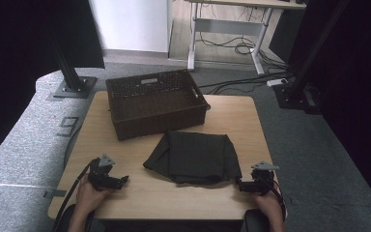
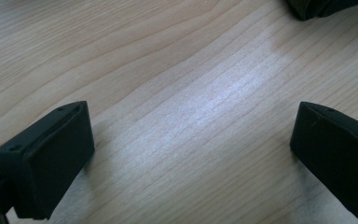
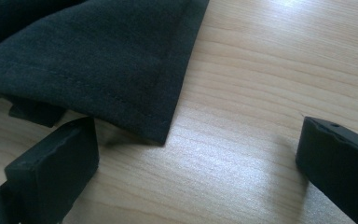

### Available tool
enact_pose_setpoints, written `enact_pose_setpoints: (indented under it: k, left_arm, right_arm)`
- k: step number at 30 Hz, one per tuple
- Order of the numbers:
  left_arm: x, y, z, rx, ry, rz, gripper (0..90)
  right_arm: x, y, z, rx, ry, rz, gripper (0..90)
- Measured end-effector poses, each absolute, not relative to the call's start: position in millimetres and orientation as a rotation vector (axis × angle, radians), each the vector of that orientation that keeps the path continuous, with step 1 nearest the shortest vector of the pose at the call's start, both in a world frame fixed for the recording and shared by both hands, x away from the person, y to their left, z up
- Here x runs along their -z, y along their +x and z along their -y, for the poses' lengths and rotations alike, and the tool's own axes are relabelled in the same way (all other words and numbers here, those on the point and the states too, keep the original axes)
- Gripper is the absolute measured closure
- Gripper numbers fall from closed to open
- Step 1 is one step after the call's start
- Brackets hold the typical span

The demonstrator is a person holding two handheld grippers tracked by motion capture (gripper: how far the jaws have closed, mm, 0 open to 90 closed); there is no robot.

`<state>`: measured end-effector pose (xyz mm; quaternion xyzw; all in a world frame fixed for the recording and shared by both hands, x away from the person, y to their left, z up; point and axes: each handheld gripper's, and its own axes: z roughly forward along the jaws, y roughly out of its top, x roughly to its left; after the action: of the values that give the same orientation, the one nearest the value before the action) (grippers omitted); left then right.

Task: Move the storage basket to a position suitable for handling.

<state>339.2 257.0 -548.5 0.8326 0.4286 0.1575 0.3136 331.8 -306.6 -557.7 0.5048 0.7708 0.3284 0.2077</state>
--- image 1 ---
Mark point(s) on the dark grey cloth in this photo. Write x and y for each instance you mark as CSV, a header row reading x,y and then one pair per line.
x,y
194,158

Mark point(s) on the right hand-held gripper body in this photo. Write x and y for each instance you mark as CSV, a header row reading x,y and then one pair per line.
x,y
263,180

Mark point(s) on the white-framed desk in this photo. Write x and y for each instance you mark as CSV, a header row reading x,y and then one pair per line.
x,y
227,26

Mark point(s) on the grey tape strip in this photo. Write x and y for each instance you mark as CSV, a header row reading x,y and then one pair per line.
x,y
54,193

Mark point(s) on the black computer case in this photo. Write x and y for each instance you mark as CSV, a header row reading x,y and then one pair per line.
x,y
285,35

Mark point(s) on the white power strip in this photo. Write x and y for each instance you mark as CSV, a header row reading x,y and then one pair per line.
x,y
277,82

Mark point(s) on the black metal stand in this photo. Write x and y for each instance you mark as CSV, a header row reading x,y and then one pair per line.
x,y
302,74
72,80

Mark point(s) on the brown woven basket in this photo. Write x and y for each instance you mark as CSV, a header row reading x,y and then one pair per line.
x,y
156,106

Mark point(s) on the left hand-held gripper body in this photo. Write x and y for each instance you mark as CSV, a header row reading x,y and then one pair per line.
x,y
101,175

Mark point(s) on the person's left hand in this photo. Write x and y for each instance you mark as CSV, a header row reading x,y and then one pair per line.
x,y
88,199

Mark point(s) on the person's right hand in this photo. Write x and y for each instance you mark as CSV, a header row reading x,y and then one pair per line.
x,y
270,204

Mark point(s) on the black curtain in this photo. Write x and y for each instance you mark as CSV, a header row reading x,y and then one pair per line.
x,y
364,80
19,48

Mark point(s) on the person's right leg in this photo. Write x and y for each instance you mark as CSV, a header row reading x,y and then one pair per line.
x,y
256,222

